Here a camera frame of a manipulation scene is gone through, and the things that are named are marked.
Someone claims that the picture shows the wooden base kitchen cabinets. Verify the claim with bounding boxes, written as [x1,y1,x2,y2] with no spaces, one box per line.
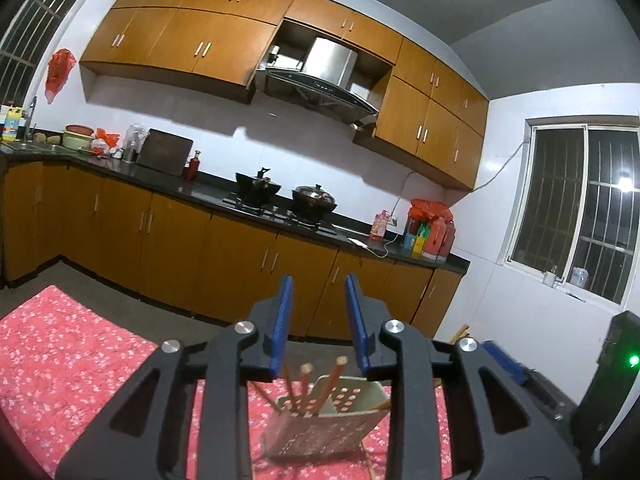
[0,157,463,341]

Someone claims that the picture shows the red floral tablecloth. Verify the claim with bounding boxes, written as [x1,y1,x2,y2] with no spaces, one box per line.
[0,285,453,480]

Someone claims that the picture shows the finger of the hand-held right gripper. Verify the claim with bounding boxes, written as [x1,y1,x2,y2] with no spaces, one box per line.
[480,339,576,428]

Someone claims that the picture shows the barred window with sill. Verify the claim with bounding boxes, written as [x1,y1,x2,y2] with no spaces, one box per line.
[502,117,640,308]

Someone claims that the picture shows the pink bottle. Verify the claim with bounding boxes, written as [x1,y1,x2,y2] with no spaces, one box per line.
[370,209,391,242]

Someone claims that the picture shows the yellow bottle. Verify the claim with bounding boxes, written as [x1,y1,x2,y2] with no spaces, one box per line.
[0,105,25,142]

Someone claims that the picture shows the steel range hood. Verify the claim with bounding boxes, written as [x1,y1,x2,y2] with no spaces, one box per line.
[255,36,381,128]

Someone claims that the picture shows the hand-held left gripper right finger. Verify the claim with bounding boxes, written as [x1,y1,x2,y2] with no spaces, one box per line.
[344,272,583,480]

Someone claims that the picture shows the hanging red plastic bag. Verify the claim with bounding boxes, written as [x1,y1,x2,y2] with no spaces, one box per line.
[45,49,77,105]

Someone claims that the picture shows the small red plastic bag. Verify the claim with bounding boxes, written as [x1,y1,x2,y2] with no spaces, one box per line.
[90,127,122,156]

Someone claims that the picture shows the beige perforated utensil holder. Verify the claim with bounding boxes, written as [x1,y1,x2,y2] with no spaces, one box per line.
[261,379,396,466]

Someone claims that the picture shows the black kitchen countertop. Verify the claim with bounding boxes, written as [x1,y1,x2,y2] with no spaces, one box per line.
[0,140,471,273]

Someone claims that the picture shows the pale green basin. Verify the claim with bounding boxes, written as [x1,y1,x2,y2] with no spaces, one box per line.
[62,124,96,151]

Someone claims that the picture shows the dark cutting board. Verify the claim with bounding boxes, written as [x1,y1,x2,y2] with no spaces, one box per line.
[136,128,195,177]

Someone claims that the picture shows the red condiment bottles cluster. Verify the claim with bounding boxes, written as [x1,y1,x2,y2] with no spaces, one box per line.
[425,219,457,263]

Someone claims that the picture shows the clear plastic bag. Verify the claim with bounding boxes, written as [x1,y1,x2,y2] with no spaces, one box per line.
[120,124,150,163]

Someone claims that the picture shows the metal faucet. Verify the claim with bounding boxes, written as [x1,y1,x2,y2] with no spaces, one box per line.
[22,96,40,143]

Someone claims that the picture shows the black gas stove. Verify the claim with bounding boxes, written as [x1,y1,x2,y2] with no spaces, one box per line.
[222,191,341,236]

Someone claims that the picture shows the black wok with lid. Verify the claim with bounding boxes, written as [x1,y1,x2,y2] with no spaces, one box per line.
[291,184,338,221]

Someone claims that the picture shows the green bottle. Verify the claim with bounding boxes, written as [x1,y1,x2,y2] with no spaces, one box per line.
[404,222,427,257]

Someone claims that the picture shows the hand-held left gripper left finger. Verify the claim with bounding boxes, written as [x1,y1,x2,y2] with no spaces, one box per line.
[55,274,296,480]

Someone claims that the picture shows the steel sink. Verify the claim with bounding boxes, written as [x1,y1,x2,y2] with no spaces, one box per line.
[0,141,63,153]

